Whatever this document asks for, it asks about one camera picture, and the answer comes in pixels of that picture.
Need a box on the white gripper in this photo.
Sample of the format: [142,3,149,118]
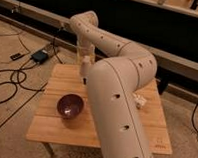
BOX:
[76,36,95,65]

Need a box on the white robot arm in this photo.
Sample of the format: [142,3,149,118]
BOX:
[69,11,157,158]

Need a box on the black power adapter box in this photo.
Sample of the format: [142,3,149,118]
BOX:
[31,50,49,64]

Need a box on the purple bowl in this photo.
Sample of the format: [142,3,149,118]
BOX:
[57,94,84,119]

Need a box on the wooden table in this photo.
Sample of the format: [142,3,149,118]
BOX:
[26,64,173,155]

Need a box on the small black plug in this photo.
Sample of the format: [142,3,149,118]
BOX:
[10,52,23,61]

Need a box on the black floor cable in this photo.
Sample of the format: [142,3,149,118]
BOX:
[0,31,63,142]

